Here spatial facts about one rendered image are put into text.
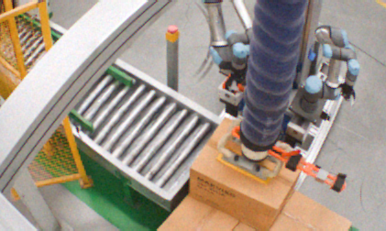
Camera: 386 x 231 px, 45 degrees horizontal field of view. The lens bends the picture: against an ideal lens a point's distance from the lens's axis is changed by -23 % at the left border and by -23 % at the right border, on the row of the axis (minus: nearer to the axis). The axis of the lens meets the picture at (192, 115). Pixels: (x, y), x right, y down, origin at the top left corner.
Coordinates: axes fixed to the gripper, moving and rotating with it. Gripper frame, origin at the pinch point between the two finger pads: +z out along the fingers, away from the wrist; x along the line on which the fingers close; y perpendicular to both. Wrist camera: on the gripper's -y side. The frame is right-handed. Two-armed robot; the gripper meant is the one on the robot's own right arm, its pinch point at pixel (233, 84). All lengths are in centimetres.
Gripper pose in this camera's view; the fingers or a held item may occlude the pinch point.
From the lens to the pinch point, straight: 334.0
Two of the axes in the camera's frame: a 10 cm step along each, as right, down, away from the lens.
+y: 8.6, 4.4, -2.7
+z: -0.2, 5.5, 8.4
